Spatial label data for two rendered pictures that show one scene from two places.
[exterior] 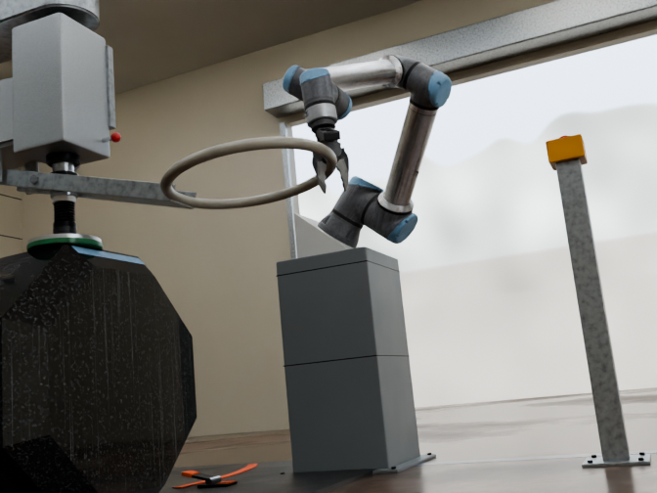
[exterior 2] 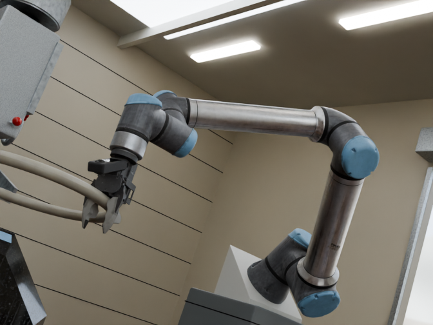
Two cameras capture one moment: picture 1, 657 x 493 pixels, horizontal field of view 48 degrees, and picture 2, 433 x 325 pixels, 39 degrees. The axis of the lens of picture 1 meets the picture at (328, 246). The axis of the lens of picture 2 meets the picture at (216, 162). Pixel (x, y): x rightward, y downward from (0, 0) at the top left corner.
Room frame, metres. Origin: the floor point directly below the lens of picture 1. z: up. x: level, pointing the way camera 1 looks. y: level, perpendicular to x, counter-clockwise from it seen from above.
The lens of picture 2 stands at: (0.86, -1.01, 0.73)
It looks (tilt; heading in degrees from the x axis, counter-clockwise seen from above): 14 degrees up; 32
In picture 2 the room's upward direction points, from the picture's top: 20 degrees clockwise
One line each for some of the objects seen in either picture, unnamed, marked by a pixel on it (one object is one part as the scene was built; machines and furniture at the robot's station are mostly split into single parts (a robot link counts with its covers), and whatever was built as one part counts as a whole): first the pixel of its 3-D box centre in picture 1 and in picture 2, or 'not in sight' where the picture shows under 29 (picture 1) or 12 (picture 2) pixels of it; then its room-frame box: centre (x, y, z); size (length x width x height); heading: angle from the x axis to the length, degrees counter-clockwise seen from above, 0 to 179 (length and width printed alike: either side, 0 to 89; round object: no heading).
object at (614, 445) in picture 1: (590, 293); not in sight; (2.49, -0.85, 0.54); 0.20 x 0.20 x 1.09; 67
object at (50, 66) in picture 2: (102, 89); (41, 78); (2.30, 0.69, 1.35); 0.08 x 0.03 x 0.28; 69
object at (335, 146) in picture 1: (326, 145); (118, 177); (2.05, -0.02, 1.00); 0.09 x 0.08 x 0.12; 9
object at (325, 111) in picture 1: (320, 117); (126, 147); (2.05, -0.01, 1.08); 0.10 x 0.09 x 0.05; 100
